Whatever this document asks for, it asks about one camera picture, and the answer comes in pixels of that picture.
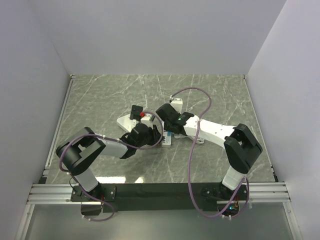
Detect black socket adapter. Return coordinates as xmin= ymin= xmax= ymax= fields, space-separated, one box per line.
xmin=129 ymin=105 xmax=143 ymax=121

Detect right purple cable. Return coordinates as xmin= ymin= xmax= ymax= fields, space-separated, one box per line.
xmin=169 ymin=87 xmax=251 ymax=219

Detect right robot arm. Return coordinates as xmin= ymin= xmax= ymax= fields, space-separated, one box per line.
xmin=156 ymin=103 xmax=263 ymax=200

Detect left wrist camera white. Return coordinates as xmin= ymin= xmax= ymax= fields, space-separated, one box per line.
xmin=140 ymin=112 xmax=155 ymax=129

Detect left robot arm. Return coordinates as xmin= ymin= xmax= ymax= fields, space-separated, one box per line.
xmin=55 ymin=123 xmax=164 ymax=201

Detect black base bar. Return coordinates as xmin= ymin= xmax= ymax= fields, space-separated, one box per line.
xmin=70 ymin=182 xmax=234 ymax=216

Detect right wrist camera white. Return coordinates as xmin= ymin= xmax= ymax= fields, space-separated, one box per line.
xmin=169 ymin=95 xmax=183 ymax=114

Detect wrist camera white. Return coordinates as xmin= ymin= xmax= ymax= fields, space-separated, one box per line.
xmin=140 ymin=112 xmax=155 ymax=129
xmin=169 ymin=95 xmax=183 ymax=114

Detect small white power strip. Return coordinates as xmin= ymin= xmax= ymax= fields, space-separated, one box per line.
xmin=116 ymin=114 xmax=137 ymax=133

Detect white power strip cord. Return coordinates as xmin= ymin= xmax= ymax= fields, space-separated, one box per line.
xmin=173 ymin=133 xmax=206 ymax=145

